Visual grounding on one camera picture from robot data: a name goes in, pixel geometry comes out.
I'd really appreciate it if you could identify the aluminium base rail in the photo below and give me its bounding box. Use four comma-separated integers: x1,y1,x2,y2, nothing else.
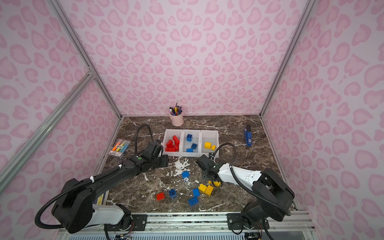
55,210,317,240

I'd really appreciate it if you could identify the red lego brick front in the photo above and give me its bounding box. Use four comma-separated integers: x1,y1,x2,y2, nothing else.
156,192,165,201

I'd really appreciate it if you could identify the white left bin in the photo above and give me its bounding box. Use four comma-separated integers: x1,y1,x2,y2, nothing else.
163,129,182,157

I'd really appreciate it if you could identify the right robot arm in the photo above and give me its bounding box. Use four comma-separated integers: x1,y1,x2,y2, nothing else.
196,143,295,230

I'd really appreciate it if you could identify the blue lego centre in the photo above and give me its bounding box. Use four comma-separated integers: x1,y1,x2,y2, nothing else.
182,171,190,179

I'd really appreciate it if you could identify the red long lego brick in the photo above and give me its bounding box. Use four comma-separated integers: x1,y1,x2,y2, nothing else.
173,136,180,146

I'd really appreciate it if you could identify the pink pen cup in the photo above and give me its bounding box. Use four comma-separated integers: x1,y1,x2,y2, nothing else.
170,101,184,127

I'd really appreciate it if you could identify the white right bin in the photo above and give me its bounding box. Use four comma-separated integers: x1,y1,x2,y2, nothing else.
199,130,220,157

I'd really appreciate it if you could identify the blue notebook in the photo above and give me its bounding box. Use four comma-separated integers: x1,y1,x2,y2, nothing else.
94,192,109,205

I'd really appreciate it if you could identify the white middle bin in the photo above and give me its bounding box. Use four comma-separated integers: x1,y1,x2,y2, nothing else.
182,130,200,157

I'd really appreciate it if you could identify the blue box cutter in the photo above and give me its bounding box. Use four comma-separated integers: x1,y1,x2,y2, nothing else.
245,125,253,147

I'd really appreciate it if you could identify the blue flat lego front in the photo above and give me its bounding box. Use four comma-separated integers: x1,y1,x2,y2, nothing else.
189,197,199,207

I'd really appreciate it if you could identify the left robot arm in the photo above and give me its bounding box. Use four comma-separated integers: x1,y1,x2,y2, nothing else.
34,139,169,234

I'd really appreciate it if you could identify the red lego brick cluster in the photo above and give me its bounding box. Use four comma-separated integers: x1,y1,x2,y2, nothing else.
166,140,180,152

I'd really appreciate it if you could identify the highlighter marker pack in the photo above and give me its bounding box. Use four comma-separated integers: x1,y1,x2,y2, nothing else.
109,139,131,159

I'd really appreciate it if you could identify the blue small lego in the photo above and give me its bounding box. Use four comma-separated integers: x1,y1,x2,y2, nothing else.
193,189,200,197

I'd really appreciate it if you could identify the white bin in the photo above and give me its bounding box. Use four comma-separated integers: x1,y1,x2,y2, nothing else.
163,129,182,157
199,130,220,157
182,130,200,157

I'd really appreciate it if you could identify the blue lego brick front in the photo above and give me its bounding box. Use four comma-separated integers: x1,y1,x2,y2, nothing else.
169,189,177,199

